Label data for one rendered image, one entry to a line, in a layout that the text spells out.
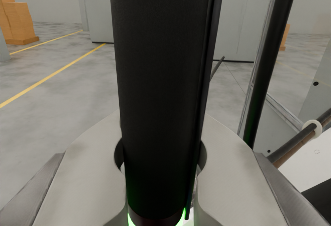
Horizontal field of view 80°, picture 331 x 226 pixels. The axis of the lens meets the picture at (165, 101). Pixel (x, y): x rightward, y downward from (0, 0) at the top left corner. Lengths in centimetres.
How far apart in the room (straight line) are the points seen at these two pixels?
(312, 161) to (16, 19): 818
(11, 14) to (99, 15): 264
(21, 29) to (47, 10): 636
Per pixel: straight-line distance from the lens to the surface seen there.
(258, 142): 152
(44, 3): 1444
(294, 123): 120
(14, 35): 843
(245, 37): 586
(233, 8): 568
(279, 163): 29
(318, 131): 39
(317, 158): 53
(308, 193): 30
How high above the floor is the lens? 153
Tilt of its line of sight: 28 degrees down
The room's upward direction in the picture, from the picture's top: 2 degrees clockwise
